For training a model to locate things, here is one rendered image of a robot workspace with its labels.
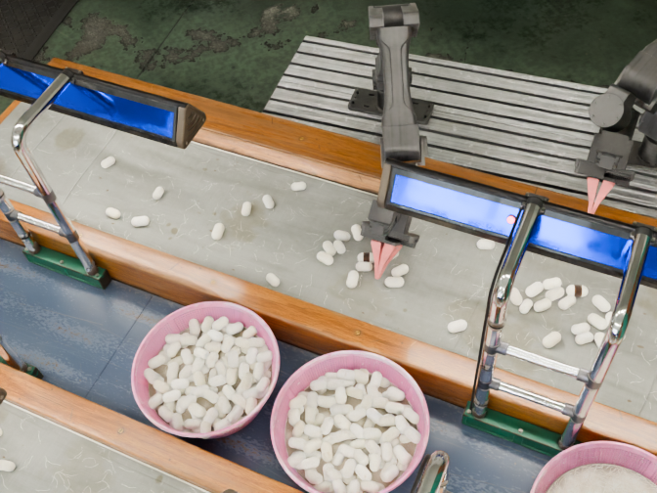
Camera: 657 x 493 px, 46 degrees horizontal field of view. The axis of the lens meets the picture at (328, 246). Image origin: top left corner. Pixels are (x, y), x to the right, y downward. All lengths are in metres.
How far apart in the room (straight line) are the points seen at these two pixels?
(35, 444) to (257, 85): 1.86
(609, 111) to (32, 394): 1.11
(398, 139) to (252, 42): 1.83
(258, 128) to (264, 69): 1.33
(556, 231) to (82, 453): 0.87
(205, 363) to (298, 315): 0.19
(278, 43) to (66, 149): 1.48
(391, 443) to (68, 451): 0.56
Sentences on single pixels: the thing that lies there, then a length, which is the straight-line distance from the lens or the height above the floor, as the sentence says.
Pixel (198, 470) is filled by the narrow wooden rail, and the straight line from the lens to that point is 1.33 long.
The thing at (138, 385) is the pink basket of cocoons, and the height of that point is 0.76.
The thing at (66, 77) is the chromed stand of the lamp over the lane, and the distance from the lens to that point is 1.42.
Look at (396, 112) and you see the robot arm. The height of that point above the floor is 0.98.
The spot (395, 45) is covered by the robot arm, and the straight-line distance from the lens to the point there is 1.44.
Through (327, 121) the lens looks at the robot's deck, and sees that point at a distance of 1.86.
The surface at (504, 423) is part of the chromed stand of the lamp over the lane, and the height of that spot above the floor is 0.71.
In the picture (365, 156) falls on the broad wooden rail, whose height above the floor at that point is 0.76.
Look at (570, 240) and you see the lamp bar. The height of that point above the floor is 1.08.
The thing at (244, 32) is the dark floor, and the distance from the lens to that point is 3.24.
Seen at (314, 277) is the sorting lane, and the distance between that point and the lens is 1.49.
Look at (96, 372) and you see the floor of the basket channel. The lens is 1.57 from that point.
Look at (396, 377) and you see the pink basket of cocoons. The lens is 1.37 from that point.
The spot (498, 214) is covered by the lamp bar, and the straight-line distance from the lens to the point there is 1.14.
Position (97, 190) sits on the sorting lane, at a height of 0.74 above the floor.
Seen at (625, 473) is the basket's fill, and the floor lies 0.73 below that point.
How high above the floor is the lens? 1.98
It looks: 54 degrees down
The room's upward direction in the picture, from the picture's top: 8 degrees counter-clockwise
